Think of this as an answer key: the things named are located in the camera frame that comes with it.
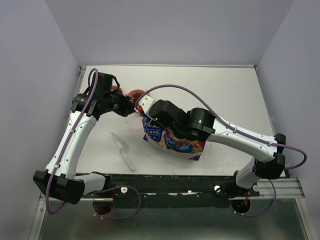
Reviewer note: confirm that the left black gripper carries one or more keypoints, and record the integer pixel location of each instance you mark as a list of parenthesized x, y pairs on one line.
[(127, 106)]

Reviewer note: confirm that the pink pet food bag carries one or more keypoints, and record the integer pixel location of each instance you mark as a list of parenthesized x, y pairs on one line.
[(166, 141)]

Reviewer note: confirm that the clear plastic scoop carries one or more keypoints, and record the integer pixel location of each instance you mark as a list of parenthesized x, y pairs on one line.
[(123, 148)]

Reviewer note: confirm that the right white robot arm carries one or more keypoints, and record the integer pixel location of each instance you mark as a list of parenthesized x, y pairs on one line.
[(267, 162)]

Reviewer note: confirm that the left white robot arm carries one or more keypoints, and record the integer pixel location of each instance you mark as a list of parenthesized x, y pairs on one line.
[(59, 180)]

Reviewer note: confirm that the pink bowl left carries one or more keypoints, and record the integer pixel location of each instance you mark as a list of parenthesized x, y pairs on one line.
[(119, 89)]

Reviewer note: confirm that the pink bowl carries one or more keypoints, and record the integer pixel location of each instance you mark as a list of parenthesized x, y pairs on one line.
[(134, 91), (119, 89)]

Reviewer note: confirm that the kibble in pink bowl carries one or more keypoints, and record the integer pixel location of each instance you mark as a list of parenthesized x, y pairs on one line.
[(136, 96)]

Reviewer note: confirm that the pink bowl right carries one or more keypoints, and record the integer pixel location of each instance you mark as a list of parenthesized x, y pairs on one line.
[(134, 91)]

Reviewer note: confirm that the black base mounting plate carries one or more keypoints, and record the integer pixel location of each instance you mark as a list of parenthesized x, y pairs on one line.
[(168, 191)]

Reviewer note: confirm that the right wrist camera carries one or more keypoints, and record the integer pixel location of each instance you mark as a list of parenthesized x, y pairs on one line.
[(144, 104)]

